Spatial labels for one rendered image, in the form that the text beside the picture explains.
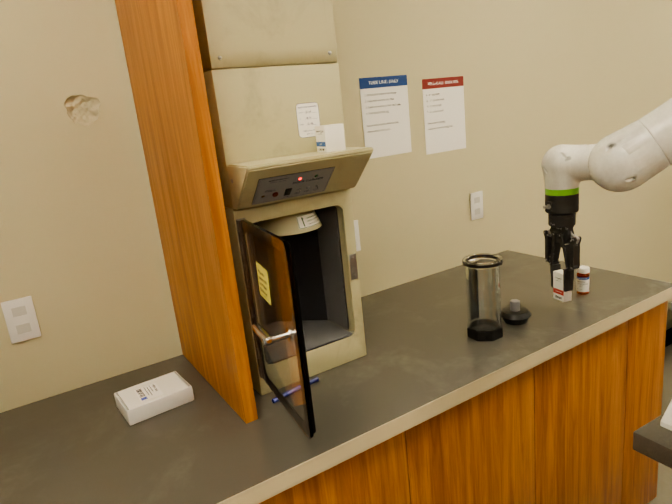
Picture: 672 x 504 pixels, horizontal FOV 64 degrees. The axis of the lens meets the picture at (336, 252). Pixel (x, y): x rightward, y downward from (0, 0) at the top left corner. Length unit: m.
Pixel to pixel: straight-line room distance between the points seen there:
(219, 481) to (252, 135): 0.72
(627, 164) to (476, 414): 0.69
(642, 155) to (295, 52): 0.76
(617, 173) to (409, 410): 0.66
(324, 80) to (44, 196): 0.78
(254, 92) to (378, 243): 0.93
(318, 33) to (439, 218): 1.06
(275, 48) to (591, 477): 1.60
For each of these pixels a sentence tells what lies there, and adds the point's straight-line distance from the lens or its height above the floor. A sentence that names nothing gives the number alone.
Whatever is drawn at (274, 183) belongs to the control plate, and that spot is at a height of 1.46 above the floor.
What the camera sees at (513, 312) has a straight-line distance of 1.67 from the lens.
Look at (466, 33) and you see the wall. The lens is 2.27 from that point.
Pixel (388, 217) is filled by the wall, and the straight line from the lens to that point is 2.01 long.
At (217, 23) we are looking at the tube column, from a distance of 1.25.
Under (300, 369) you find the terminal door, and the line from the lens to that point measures 1.02.
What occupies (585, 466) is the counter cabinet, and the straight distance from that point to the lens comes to 1.97.
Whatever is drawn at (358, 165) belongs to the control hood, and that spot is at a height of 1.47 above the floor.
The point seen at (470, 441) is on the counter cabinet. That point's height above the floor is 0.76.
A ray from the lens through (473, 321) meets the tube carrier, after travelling 1.56.
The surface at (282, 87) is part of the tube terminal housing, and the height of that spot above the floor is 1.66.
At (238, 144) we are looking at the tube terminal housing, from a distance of 1.23.
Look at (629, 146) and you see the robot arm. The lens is 1.21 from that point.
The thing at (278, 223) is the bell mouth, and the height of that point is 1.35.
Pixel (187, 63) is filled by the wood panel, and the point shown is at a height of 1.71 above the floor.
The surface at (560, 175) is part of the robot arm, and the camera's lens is 1.65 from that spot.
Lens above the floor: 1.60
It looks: 15 degrees down
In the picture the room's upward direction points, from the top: 6 degrees counter-clockwise
